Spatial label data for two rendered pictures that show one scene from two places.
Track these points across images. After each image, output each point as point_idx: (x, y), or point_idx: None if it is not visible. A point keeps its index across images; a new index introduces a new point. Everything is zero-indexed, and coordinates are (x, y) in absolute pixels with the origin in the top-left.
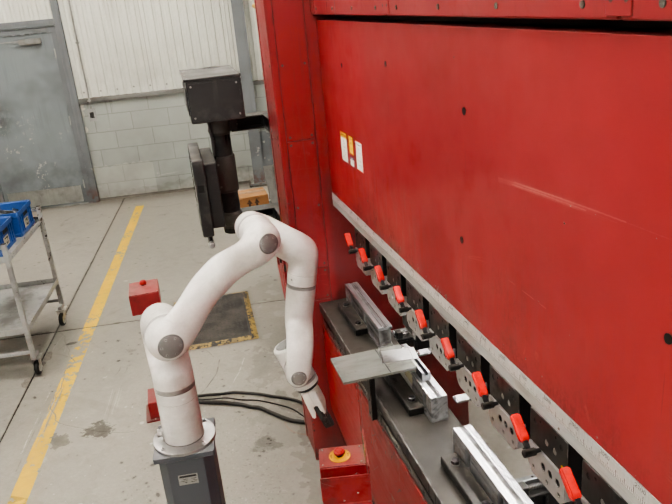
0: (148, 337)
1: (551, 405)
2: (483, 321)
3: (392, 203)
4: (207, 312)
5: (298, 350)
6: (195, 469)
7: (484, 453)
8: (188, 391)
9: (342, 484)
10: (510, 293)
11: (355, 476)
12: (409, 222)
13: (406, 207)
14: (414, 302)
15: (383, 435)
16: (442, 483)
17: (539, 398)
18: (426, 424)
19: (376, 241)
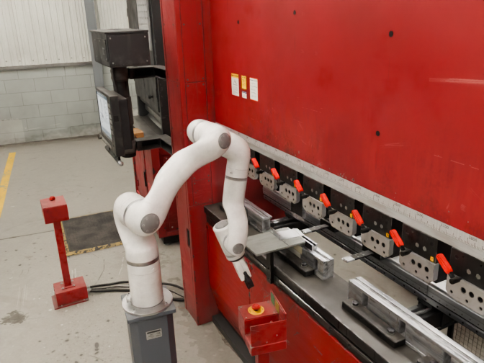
0: (130, 217)
1: (477, 242)
2: (398, 191)
3: (292, 119)
4: (173, 196)
5: (238, 226)
6: (160, 325)
7: (379, 294)
8: (156, 261)
9: (266, 329)
10: (435, 164)
11: (276, 323)
12: (312, 130)
13: (310, 119)
14: (312, 190)
15: (280, 294)
16: (348, 320)
17: (463, 239)
18: (319, 281)
19: (269, 151)
